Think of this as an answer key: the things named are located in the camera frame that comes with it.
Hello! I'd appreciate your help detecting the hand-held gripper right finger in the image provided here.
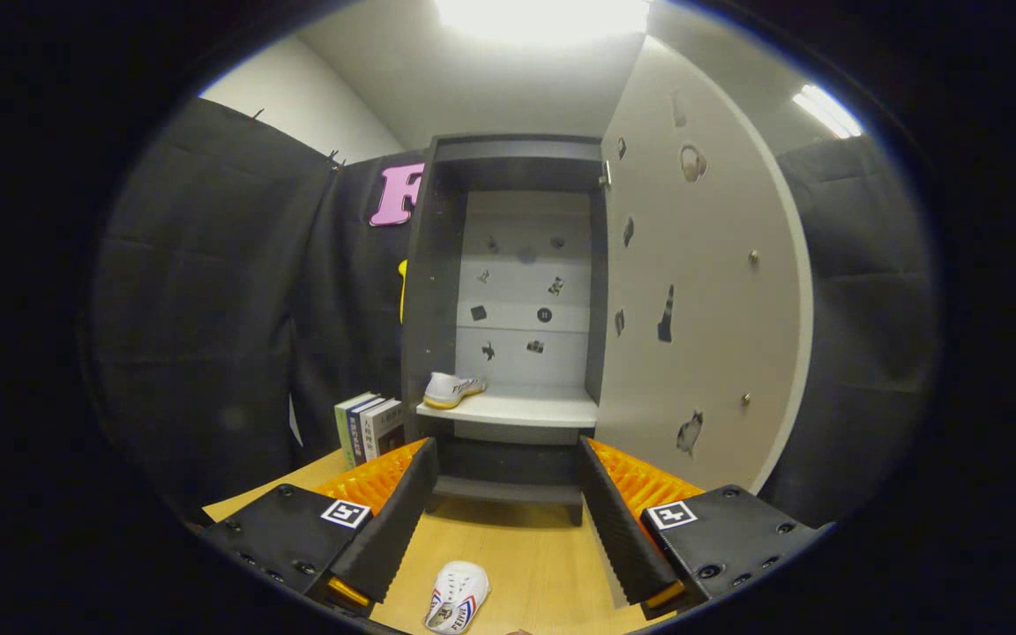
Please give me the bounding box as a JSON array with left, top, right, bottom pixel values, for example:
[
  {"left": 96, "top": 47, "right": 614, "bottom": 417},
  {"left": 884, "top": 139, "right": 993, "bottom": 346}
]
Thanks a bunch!
[{"left": 579, "top": 436, "right": 831, "bottom": 618}]

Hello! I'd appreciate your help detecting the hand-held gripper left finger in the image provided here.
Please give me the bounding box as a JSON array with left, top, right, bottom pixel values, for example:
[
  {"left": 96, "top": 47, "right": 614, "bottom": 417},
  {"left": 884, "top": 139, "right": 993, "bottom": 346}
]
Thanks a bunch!
[{"left": 199, "top": 437, "right": 440, "bottom": 618}]

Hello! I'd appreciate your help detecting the white shoe with striped side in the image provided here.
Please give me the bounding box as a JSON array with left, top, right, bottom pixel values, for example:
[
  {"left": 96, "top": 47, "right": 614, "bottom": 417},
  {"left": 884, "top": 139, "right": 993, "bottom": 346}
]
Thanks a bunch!
[{"left": 423, "top": 561, "right": 491, "bottom": 634}]

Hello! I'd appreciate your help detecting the white shoe with yellow sole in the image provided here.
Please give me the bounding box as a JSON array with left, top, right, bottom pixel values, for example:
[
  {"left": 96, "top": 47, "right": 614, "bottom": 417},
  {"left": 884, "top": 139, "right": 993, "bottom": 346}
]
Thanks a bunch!
[{"left": 422, "top": 371, "right": 488, "bottom": 410}]

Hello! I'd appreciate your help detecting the beige shoe cabinet door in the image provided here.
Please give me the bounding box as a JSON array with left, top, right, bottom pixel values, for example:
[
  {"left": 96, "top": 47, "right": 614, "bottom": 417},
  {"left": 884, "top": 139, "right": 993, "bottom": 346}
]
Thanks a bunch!
[{"left": 594, "top": 35, "right": 816, "bottom": 495}]

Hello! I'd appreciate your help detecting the dark grey shoe cabinet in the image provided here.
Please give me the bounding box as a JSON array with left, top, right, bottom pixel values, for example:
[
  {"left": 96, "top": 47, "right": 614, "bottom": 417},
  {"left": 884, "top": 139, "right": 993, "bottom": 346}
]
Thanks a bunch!
[{"left": 400, "top": 134, "right": 610, "bottom": 527}]

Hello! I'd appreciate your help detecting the white cabinet shelf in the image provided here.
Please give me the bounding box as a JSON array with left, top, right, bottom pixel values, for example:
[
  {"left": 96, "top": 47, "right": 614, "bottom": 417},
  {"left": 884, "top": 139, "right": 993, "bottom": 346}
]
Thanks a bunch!
[{"left": 416, "top": 385, "right": 599, "bottom": 429}]

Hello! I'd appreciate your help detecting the green and white book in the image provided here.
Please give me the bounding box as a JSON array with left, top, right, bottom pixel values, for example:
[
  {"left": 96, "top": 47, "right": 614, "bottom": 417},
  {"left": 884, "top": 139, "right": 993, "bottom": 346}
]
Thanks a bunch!
[{"left": 334, "top": 392, "right": 378, "bottom": 468}]

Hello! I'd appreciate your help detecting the black backdrop cloth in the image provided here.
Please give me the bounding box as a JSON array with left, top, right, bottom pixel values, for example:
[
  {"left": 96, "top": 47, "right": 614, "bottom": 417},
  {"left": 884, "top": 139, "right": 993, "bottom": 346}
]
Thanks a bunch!
[{"left": 89, "top": 97, "right": 941, "bottom": 530}]

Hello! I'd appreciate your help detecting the ceiling strip light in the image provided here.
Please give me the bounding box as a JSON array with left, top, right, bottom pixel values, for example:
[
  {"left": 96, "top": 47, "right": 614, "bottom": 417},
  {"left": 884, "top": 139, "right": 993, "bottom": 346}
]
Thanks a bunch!
[{"left": 792, "top": 85, "right": 863, "bottom": 139}]

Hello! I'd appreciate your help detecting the large ceiling light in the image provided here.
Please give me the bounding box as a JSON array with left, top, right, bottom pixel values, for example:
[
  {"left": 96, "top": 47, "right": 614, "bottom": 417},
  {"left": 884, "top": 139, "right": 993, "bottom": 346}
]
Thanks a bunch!
[{"left": 436, "top": 0, "right": 650, "bottom": 45}]

